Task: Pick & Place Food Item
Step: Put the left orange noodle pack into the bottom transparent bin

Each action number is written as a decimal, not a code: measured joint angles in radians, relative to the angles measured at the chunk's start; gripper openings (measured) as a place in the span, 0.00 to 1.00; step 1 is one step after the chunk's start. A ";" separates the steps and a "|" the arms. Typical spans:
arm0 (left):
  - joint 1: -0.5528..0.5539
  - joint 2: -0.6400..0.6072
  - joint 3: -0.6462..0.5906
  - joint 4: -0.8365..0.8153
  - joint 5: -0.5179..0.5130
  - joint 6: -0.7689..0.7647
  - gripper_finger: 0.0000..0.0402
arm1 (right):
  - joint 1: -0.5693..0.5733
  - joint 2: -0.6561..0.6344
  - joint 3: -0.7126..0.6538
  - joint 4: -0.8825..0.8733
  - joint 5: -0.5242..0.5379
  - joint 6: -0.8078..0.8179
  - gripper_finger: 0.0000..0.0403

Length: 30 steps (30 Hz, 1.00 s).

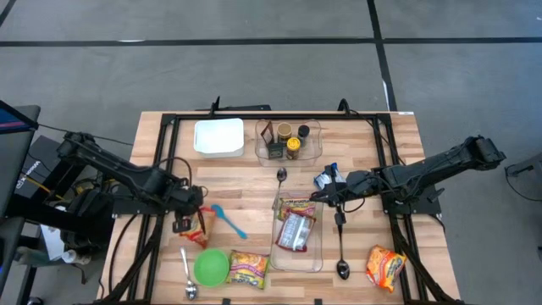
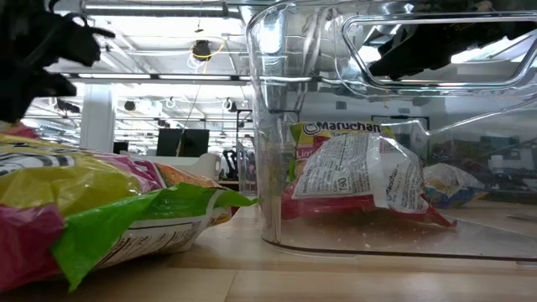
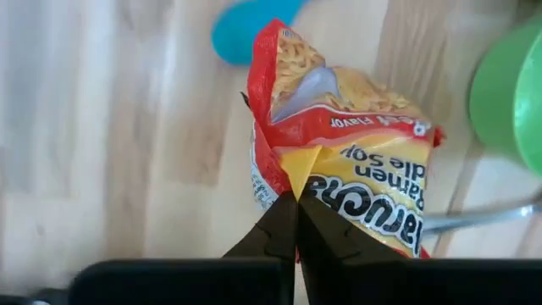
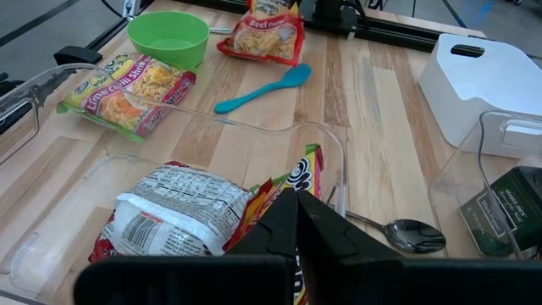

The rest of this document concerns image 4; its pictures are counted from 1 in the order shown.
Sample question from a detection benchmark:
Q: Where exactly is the large clear plastic bin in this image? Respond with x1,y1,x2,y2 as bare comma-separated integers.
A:
0,62,349,300

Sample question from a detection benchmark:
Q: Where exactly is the red ramen packet white back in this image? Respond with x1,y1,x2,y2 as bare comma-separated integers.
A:
87,159,255,263

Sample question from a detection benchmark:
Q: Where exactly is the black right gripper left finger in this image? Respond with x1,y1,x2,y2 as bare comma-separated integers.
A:
74,188,299,305

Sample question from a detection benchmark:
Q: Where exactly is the green plastic bowl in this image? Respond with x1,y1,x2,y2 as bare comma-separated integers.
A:
125,10,212,73

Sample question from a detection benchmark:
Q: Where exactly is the black frame clamp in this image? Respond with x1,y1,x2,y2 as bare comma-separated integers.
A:
53,45,104,67

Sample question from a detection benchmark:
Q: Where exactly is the white plastic bin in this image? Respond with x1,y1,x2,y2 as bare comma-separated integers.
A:
418,32,542,160

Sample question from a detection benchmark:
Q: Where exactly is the teal silicone spoon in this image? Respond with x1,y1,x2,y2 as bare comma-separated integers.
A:
213,63,313,115

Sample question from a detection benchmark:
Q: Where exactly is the dark steel spoon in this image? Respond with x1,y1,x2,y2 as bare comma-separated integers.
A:
325,184,448,255

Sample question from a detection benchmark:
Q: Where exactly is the small clear plastic bin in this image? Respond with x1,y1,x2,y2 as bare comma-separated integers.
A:
428,110,542,262

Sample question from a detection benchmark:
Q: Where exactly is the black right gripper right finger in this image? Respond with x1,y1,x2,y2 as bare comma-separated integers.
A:
297,189,542,305

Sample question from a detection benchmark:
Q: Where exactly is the red beef ramen packet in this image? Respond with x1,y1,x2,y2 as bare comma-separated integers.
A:
216,0,306,68

